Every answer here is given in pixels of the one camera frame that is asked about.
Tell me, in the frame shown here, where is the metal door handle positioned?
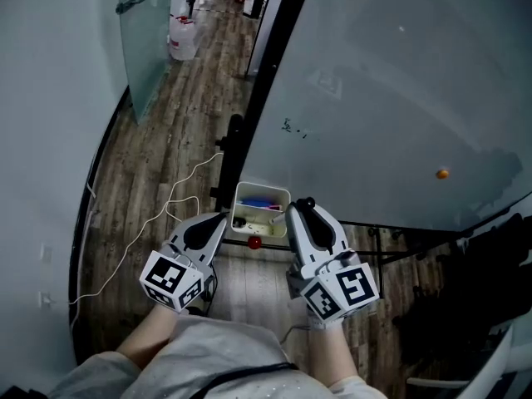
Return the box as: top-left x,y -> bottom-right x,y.
115,0 -> 146,15

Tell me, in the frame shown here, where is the white plastic storage box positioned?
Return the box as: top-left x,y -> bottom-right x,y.
229,180 -> 291,239

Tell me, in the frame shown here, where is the large whiteboard on stand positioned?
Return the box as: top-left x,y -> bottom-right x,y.
209,0 -> 532,301

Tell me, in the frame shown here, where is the white desk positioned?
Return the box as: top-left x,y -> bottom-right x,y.
469,322 -> 532,399

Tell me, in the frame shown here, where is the person's grey shirt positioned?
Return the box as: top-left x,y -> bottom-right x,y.
47,313 -> 390,399

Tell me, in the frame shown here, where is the frosted glass door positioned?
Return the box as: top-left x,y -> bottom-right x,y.
118,0 -> 175,124

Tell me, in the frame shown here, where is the thin grey cable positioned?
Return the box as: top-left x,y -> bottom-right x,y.
280,324 -> 312,345

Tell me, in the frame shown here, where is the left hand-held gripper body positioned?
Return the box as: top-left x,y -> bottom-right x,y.
139,243 -> 216,314

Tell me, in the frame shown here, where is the long white cable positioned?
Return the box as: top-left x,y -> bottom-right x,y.
68,151 -> 225,306

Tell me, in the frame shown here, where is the person's right forearm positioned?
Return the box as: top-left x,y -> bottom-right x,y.
307,320 -> 361,388

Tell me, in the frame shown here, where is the clear plastic water jug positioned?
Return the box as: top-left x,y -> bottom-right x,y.
167,14 -> 199,62

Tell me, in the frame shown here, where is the thick black cord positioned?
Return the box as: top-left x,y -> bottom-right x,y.
199,362 -> 299,399

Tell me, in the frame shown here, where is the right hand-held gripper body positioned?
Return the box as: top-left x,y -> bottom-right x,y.
285,249 -> 380,322

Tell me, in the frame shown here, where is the person's left forearm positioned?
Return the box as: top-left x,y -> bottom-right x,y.
116,303 -> 182,369

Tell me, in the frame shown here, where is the black office chair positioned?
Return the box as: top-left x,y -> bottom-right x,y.
392,212 -> 532,386

